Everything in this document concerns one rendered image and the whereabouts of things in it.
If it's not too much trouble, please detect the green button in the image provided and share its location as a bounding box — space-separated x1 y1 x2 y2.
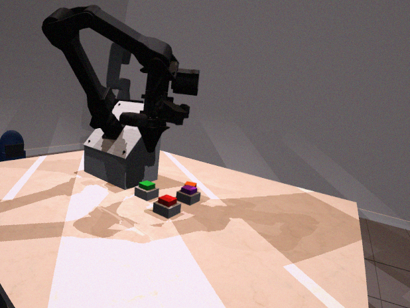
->
134 181 159 201

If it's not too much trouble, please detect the purple button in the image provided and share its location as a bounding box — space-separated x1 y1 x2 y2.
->
176 185 201 206

